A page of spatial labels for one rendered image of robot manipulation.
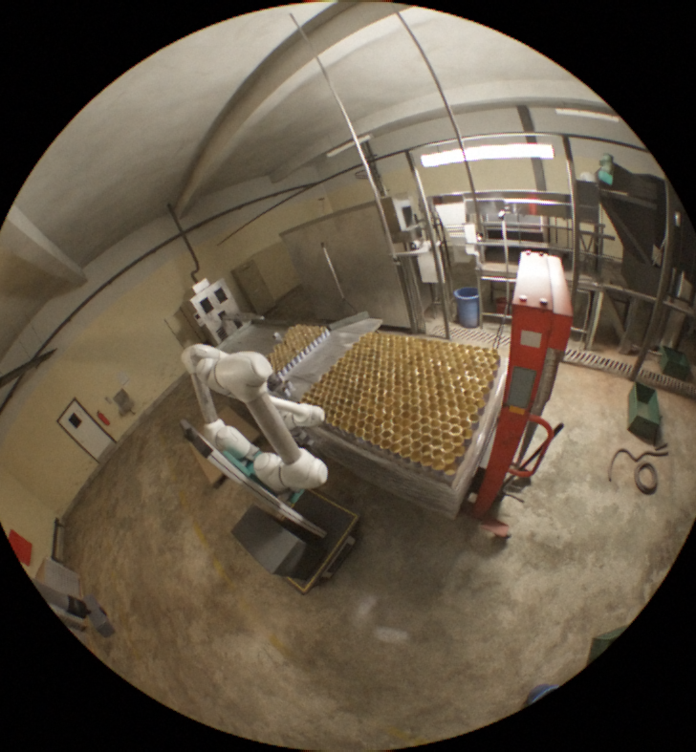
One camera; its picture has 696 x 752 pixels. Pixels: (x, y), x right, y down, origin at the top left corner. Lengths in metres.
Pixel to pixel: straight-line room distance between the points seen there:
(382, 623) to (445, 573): 0.70
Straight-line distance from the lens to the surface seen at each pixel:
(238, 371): 0.88
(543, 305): 0.77
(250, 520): 2.11
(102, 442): 9.02
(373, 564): 2.48
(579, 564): 2.75
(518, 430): 1.13
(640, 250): 4.30
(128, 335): 8.11
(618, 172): 4.17
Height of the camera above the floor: 2.40
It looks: 37 degrees down
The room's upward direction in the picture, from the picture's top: 24 degrees counter-clockwise
